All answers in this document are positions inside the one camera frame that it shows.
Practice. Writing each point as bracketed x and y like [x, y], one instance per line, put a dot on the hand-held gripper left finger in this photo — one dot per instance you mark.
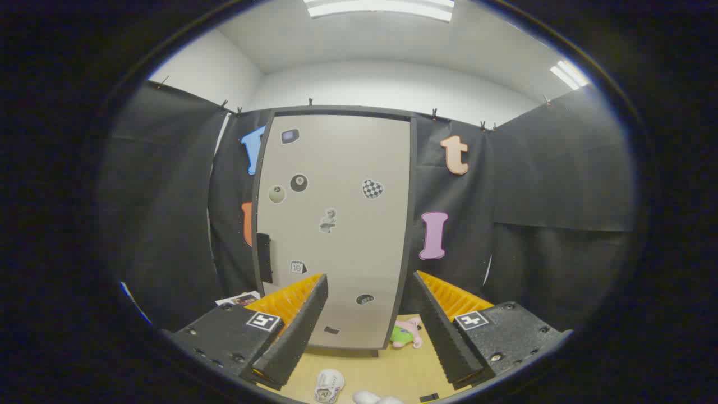
[297, 336]

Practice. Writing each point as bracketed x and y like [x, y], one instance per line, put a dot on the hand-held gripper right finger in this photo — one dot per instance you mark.
[443, 336]

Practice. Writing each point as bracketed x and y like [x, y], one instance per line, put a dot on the white shoe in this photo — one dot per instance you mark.
[370, 398]
[329, 385]

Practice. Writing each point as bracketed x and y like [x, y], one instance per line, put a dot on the grey shoe cabinet door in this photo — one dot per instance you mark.
[336, 252]

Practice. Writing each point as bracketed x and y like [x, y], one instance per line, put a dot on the grey shoe cabinet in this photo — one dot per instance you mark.
[336, 110]

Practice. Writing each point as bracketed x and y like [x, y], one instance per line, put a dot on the green pink plush toy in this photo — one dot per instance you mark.
[406, 334]

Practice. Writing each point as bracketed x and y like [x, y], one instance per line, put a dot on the small black object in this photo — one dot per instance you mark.
[429, 397]

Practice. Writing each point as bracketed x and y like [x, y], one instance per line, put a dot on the white book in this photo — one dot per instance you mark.
[241, 299]

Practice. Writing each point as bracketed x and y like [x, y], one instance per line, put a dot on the black backdrop cloth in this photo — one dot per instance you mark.
[561, 168]

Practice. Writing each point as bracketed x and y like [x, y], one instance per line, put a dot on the small ceiling light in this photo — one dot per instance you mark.
[569, 73]

